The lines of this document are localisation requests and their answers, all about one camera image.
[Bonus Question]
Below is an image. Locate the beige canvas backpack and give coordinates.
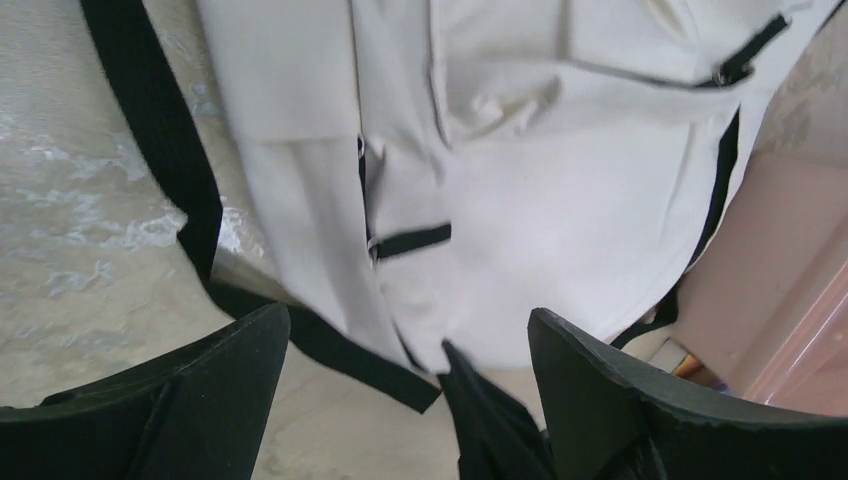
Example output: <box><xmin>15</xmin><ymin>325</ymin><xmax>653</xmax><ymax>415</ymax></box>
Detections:
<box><xmin>79</xmin><ymin>0</ymin><xmax>846</xmax><ymax>415</ymax></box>

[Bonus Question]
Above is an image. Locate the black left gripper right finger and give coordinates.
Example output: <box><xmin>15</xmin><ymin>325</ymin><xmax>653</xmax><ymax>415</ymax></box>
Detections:
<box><xmin>528</xmin><ymin>308</ymin><xmax>847</xmax><ymax>479</ymax></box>

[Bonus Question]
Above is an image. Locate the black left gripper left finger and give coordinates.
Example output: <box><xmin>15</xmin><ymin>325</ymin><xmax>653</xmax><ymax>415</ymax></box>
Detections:
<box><xmin>1</xmin><ymin>305</ymin><xmax>290</xmax><ymax>479</ymax></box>

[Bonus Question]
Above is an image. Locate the translucent pink plastic box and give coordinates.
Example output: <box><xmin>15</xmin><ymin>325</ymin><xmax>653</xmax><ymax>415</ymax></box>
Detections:
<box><xmin>673</xmin><ymin>155</ymin><xmax>847</xmax><ymax>416</ymax></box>

